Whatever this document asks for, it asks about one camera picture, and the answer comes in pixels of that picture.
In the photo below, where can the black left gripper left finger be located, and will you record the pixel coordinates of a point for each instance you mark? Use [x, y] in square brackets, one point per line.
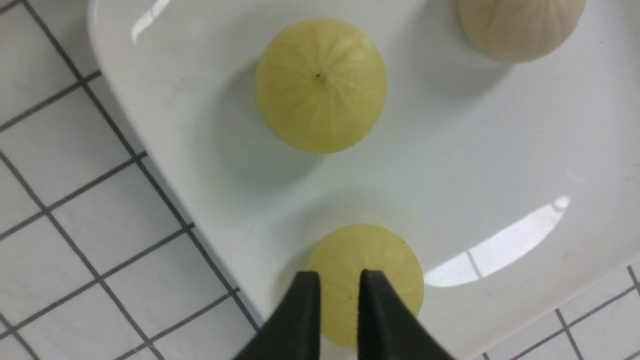
[293, 331]

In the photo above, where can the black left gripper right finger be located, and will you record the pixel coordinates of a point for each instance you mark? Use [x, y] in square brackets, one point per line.
[387, 330]

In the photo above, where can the yellow steamed bun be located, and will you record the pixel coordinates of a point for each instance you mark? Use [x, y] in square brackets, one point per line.
[339, 259]
[321, 85]

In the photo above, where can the beige steamed bun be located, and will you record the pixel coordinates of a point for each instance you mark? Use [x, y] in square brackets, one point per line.
[518, 31]

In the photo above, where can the white square plate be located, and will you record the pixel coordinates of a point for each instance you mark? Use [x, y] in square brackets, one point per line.
[516, 185]

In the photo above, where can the checkered white tablecloth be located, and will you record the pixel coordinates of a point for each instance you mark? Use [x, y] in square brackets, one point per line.
[101, 261]

